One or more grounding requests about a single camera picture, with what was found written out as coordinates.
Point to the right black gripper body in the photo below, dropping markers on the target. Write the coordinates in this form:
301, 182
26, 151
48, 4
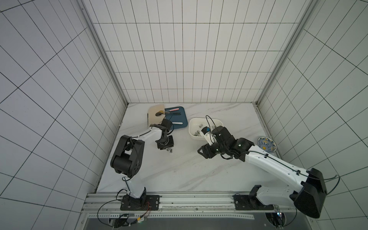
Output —
208, 150

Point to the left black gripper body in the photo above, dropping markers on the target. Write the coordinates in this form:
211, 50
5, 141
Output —
165, 143

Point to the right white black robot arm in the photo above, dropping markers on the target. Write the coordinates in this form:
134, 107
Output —
305, 189

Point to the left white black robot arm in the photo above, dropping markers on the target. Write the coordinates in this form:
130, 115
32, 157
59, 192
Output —
128, 157

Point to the white plastic storage box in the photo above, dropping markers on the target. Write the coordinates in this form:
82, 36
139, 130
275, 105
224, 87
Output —
207, 122

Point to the teal plastic tray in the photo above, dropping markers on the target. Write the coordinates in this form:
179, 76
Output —
178, 118

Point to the blue patterned plate upper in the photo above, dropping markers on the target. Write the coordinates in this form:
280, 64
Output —
267, 144

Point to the left base wiring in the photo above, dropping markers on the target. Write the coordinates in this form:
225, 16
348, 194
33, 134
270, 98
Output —
123, 215

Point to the base wiring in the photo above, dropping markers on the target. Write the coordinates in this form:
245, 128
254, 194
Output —
280, 217
123, 215

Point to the right base wiring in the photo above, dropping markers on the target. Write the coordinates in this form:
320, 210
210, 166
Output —
280, 217

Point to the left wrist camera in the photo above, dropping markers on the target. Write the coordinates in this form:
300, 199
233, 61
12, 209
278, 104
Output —
166, 126

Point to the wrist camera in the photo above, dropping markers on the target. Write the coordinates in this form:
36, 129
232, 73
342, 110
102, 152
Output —
166, 126
219, 135

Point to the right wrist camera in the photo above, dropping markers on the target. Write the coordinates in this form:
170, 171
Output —
219, 135

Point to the black handled spoon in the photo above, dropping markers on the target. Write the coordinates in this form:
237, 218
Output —
167, 113

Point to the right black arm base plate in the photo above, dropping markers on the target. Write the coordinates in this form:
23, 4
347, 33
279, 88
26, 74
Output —
249, 203

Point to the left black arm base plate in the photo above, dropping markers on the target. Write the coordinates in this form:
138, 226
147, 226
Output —
146, 202

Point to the aluminium mounting rail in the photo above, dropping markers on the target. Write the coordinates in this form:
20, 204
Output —
174, 202

